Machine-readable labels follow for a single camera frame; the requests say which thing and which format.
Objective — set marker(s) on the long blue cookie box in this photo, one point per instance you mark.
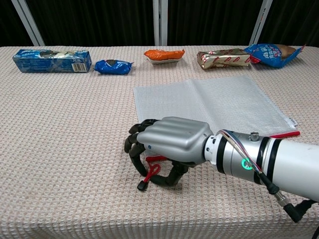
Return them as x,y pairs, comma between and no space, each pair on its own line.
49,62

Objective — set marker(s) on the clear zipper bag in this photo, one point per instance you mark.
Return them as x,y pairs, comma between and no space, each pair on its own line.
224,102

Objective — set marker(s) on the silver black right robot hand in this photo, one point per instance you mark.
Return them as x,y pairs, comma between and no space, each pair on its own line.
174,137

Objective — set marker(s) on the small blue cookie packet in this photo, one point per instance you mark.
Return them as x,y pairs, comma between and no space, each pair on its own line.
112,67

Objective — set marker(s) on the white frame post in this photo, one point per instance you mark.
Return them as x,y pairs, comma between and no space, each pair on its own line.
160,22
28,22
261,22

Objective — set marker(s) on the beige waffle tablecloth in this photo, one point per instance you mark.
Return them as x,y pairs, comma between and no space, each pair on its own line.
62,149

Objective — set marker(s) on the gold red snack packet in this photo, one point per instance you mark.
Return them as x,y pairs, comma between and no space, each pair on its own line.
221,59

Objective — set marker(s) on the orange snack packet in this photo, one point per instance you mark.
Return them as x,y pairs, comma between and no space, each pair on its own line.
163,55

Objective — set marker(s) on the blue biscuit bag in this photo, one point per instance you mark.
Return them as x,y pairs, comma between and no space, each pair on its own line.
269,56

